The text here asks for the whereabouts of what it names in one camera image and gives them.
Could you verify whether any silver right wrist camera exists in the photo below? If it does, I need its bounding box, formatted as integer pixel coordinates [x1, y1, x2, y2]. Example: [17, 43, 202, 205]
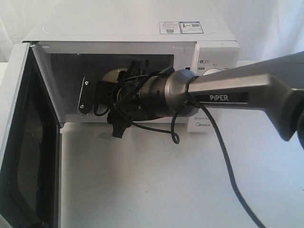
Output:
[77, 77, 91, 116]

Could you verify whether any cream ceramic bowl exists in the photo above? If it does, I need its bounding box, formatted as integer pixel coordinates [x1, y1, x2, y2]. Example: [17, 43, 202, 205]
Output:
[102, 68, 127, 83]

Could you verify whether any white microwave oven body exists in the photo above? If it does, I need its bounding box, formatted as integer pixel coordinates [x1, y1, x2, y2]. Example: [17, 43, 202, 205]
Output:
[24, 8, 239, 123]

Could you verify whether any clear tape patch on table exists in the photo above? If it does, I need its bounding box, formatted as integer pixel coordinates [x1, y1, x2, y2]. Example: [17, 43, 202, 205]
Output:
[97, 133, 114, 140]

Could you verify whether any right blue info sticker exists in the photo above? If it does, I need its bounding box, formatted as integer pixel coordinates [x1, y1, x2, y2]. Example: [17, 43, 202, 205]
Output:
[180, 21, 204, 34]

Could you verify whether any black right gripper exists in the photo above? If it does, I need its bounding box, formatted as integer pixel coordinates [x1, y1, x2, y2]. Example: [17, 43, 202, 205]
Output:
[96, 59, 152, 138]

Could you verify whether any white microwave door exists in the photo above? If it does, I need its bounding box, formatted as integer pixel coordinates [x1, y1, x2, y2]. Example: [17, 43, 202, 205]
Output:
[0, 43, 61, 228]

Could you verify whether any upper white control knob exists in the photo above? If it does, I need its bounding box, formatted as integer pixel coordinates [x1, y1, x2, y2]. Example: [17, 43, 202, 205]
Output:
[202, 68, 221, 76]

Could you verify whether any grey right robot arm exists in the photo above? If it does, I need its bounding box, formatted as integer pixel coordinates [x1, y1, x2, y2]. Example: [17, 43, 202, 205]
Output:
[95, 52, 304, 143]

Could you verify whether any black camera cable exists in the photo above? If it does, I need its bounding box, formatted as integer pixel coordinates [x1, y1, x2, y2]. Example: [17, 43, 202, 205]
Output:
[94, 68, 264, 228]

